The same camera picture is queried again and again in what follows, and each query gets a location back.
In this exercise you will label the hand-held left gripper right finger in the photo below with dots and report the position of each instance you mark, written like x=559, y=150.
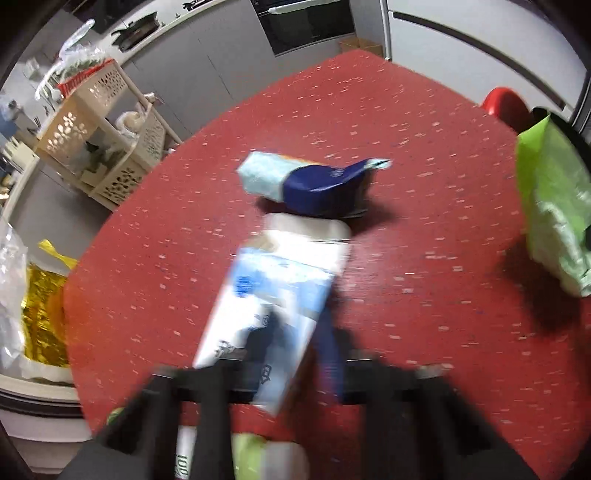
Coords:
x=332, y=360

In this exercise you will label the white refrigerator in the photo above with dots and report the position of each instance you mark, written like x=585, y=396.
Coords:
x=461, y=46

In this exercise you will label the red plastic basket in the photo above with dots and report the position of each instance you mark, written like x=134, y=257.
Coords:
x=83, y=79

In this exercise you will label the green plastic bag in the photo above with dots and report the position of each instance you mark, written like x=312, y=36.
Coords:
x=549, y=194

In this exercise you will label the beige plastic storage cart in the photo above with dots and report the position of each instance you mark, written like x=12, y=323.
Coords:
x=106, y=87

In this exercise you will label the red chair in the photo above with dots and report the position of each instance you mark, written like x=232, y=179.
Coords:
x=503, y=106

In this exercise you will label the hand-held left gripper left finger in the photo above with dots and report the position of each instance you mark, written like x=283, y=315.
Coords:
x=203, y=392

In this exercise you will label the green and white plastic bottle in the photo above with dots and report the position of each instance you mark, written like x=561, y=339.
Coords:
x=277, y=461

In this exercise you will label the blue plastic bag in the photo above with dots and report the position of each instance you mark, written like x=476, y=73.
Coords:
x=314, y=184

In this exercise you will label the white plastic bag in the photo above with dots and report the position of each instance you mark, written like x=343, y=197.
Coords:
x=69, y=50

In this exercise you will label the black built-in oven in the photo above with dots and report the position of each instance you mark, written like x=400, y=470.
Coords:
x=304, y=27

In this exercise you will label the clear plastic bag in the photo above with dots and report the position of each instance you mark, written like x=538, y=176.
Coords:
x=11, y=277

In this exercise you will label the cardboard box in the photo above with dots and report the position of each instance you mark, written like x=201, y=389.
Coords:
x=361, y=48

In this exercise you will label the black wok with lid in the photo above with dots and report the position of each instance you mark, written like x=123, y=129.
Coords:
x=136, y=32

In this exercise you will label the white and blue carton box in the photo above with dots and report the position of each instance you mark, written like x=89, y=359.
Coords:
x=277, y=286

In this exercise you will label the black trash bin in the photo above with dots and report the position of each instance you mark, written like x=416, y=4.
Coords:
x=562, y=122

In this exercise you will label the gold foil bag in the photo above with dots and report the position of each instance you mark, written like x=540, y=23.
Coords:
x=44, y=314

